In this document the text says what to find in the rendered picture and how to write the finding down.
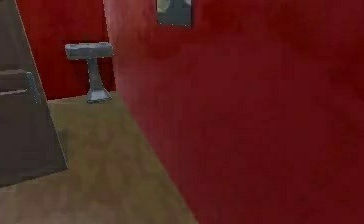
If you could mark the grey pedestal sink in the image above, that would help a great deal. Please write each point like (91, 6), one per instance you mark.
(90, 51)

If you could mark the dark framed wall picture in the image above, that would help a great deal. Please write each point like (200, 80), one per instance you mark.
(175, 13)

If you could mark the dark brown cupboard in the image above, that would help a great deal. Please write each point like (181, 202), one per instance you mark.
(13, 116)

